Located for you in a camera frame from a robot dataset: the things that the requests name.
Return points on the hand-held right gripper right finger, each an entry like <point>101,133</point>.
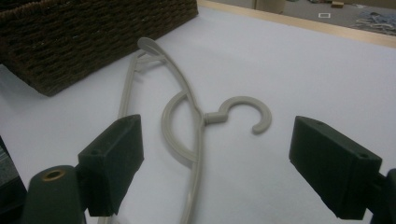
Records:
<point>333,165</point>

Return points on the pale pile on floor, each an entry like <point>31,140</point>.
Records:
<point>375,21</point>

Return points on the brown wicker basket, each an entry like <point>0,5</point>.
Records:
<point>77,40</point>

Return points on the grey plastic clothes hanger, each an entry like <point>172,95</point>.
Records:
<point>197,140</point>

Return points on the light wooden shelf unit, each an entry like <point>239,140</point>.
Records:
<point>269,5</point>

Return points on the white table sheet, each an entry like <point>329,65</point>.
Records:
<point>280,68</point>

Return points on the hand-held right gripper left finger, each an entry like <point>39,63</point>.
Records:
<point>112,161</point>

